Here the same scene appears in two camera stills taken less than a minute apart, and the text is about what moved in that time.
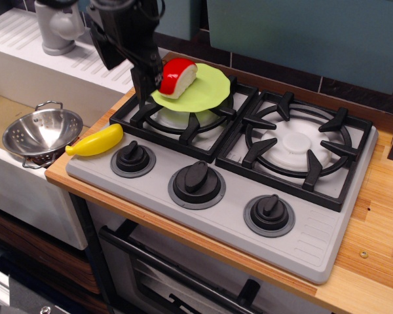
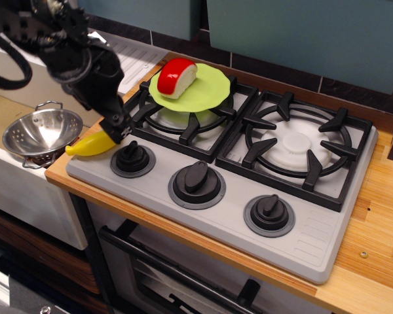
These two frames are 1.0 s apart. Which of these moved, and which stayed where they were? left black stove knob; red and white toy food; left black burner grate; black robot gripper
Moved: black robot gripper
Stayed: left black stove knob; left black burner grate; red and white toy food
